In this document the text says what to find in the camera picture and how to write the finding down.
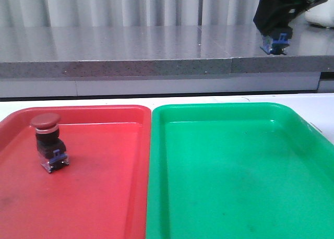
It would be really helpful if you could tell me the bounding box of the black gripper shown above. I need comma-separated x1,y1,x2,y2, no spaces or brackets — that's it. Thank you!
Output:
253,0,328,37

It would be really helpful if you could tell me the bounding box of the green mushroom push button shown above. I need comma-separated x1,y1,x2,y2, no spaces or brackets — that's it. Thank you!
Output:
260,27,293,55

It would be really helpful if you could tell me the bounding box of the red mushroom push button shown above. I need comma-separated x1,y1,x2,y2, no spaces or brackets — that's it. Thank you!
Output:
31,113,69,173

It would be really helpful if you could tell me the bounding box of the white object on platform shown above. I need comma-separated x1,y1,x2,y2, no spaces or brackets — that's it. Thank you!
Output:
305,0,333,28

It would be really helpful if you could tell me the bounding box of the green plastic tray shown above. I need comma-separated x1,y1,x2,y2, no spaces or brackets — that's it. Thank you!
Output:
146,103,333,238

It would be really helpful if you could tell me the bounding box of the grey speckled raised platform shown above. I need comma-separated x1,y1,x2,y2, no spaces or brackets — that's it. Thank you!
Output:
1,25,333,99

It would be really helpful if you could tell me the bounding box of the red plastic tray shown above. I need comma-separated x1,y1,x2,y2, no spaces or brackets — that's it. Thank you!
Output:
1,105,151,238

